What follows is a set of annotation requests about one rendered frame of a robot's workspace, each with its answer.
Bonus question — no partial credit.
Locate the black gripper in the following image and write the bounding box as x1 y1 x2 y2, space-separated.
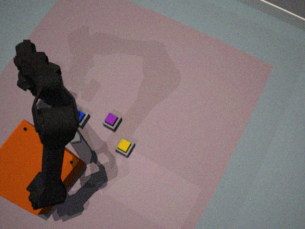
17 80 68 107

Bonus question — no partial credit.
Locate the purple button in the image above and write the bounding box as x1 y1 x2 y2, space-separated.
102 111 122 131

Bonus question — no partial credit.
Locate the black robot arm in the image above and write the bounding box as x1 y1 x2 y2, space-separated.
13 39 80 210

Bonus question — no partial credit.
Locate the blue button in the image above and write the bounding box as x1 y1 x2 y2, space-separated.
77 108 90 127

